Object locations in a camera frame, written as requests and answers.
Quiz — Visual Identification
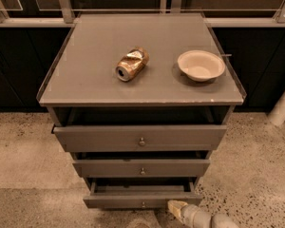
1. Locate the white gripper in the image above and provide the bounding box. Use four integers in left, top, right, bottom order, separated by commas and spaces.
167, 199, 239, 228

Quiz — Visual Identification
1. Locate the white paper bowl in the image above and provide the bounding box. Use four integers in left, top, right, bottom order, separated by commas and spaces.
178, 50, 226, 82

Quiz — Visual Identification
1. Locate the crushed gold soda can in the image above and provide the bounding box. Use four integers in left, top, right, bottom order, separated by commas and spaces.
115, 47, 149, 82

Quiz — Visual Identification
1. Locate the grey drawer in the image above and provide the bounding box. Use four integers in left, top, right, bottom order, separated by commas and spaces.
53, 107, 226, 152
73, 151, 210, 178
84, 178, 202, 209

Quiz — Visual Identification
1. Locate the grey drawer cabinet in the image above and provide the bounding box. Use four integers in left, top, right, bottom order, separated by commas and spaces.
36, 12, 247, 188

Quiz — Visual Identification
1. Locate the metal window railing frame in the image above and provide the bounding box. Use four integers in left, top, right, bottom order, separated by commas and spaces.
0, 0, 285, 28

